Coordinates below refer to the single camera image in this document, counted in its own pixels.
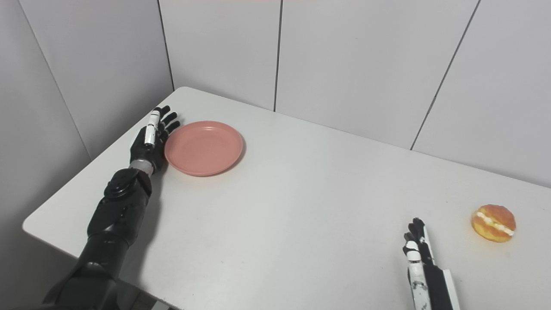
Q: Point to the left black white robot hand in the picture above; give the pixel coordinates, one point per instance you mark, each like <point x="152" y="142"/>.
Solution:
<point x="144" y="148"/>

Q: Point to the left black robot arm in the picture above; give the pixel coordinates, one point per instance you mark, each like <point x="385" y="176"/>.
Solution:
<point x="112" y="219"/>

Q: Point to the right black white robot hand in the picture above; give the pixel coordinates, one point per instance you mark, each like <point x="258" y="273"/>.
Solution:
<point x="430" y="284"/>

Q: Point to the cream puff pastry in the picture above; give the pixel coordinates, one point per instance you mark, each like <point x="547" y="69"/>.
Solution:
<point x="493" y="223"/>

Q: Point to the pink round plate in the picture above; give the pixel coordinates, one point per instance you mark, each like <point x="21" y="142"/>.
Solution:
<point x="203" y="148"/>

